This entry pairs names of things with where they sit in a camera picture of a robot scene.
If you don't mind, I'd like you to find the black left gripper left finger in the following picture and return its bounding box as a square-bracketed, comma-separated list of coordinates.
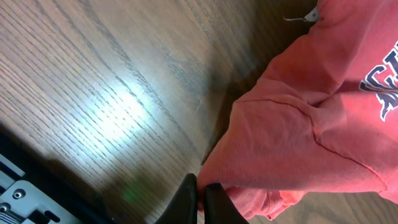
[155, 174, 198, 224]

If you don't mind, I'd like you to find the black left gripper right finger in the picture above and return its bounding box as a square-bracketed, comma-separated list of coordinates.
[203, 183, 249, 224]

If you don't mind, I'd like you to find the orange red soccer t-shirt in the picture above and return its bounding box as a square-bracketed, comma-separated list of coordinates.
[197, 0, 397, 219]

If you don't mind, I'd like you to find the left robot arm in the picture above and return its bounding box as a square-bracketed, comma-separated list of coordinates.
[1, 124, 249, 224]

